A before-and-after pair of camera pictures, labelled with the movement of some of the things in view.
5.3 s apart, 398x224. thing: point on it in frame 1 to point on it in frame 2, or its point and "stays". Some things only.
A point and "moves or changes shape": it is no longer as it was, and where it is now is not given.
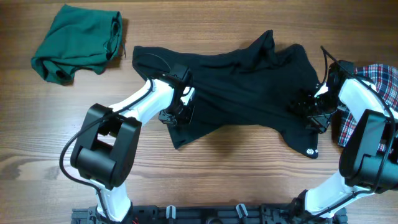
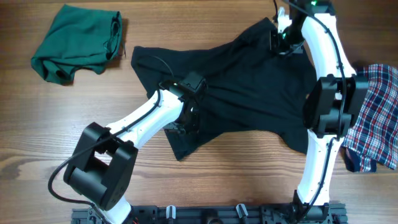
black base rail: (212, 214) stays
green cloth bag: (79, 38) stays
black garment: (256, 86) moves or changes shape
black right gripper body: (318, 109) to (287, 43)
